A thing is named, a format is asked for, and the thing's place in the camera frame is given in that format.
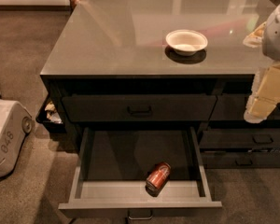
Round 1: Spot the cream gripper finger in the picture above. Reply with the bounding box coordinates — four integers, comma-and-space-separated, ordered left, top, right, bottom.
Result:
243, 22, 266, 48
244, 63, 280, 123

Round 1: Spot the red coke can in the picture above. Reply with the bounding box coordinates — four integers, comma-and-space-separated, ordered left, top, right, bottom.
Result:
146, 162, 171, 192

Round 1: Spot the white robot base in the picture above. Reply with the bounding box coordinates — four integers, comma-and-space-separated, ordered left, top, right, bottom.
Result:
0, 98, 33, 177

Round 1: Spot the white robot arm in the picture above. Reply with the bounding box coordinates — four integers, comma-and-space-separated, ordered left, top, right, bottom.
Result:
243, 4, 280, 123

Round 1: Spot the dark right top drawer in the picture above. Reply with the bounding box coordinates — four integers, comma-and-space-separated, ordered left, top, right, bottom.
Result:
210, 94, 280, 121

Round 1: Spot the dark drawer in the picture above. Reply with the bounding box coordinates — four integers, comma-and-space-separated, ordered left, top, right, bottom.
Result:
62, 94, 217, 122
200, 129, 280, 149
201, 152, 280, 169
210, 94, 280, 121

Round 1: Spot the dark right middle drawer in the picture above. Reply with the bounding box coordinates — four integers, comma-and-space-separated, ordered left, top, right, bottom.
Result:
200, 129, 280, 149

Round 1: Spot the dark right bottom drawer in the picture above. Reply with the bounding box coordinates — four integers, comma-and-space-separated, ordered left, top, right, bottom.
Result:
201, 152, 280, 169

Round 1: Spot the dark grey counter cabinet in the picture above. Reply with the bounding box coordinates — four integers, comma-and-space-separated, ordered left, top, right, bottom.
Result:
39, 0, 280, 170

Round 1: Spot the white paper bowl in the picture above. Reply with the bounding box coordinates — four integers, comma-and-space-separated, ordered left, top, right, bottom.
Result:
165, 30, 208, 56

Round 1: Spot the black bin with trash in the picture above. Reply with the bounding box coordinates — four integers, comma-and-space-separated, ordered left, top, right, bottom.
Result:
35, 96, 65, 133

